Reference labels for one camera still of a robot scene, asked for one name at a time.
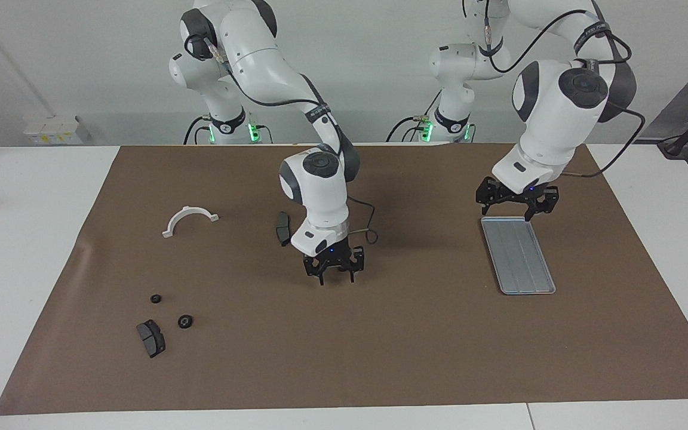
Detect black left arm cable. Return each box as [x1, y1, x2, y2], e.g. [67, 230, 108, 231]
[463, 0, 646, 179]

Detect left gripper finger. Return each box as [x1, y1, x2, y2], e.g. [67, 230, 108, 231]
[524, 186, 560, 223]
[475, 177, 500, 216]

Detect black right base cables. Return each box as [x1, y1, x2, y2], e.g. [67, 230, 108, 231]
[183, 115, 211, 145]

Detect black base cables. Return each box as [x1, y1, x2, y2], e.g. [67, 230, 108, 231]
[386, 88, 443, 143]
[183, 115, 211, 145]

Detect dark curved brake pad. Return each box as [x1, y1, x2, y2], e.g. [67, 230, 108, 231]
[275, 211, 292, 247]

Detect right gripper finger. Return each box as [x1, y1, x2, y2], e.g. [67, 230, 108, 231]
[347, 247, 366, 284]
[303, 256, 325, 286]

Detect white semicircular plastic bracket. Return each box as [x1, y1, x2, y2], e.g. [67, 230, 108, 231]
[162, 205, 220, 239]

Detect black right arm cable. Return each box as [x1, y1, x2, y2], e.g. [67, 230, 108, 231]
[184, 33, 379, 245]

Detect dark grooved brake pad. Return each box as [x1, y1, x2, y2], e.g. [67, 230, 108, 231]
[136, 320, 166, 359]

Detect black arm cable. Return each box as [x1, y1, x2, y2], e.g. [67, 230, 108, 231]
[463, 0, 646, 179]
[184, 33, 379, 245]

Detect brown paper table mat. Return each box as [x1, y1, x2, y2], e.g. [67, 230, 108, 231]
[0, 142, 688, 416]

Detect black left base cables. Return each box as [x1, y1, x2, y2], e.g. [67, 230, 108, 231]
[386, 88, 443, 143]

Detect silver metal tray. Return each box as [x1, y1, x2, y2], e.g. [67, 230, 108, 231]
[480, 216, 557, 296]

